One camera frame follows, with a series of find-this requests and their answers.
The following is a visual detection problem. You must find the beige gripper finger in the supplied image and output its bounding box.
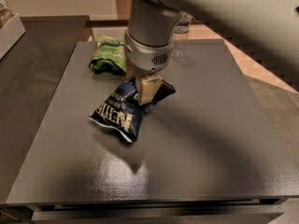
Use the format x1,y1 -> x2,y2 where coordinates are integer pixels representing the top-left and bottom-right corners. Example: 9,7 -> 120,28
126,65 -> 136,81
135,73 -> 163,105

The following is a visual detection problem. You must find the blue chip bag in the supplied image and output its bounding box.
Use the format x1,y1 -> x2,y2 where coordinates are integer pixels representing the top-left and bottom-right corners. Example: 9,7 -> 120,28
89,79 -> 176,143

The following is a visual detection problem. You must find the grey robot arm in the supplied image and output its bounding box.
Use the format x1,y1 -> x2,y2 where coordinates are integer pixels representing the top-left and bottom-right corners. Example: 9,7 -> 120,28
124,0 -> 299,89

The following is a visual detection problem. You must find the green snack bag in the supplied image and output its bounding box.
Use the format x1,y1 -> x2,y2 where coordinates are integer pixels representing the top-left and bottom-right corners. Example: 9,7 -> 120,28
89,34 -> 126,76

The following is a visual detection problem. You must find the clear plastic water bottle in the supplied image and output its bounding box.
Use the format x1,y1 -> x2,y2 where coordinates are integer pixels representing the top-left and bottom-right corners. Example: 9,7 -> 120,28
172,13 -> 192,59

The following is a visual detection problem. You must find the white tray with items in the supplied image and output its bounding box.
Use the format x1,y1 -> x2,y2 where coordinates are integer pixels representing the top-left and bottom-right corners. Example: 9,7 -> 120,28
0,0 -> 25,60

